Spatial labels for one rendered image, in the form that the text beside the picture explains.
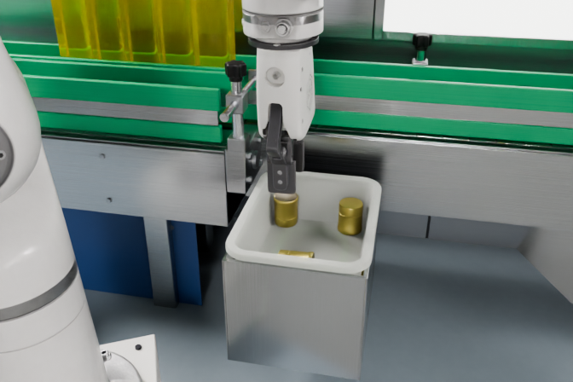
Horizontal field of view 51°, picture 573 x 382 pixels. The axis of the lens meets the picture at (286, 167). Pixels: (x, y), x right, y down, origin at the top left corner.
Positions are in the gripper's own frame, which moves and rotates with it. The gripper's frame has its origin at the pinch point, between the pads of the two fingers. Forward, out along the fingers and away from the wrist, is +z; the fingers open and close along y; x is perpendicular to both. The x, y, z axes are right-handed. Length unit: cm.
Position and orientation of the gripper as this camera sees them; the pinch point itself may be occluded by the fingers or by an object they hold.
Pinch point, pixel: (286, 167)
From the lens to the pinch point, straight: 69.9
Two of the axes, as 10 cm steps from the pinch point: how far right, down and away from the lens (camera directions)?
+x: -9.8, -0.7, 1.8
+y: 1.9, -4.4, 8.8
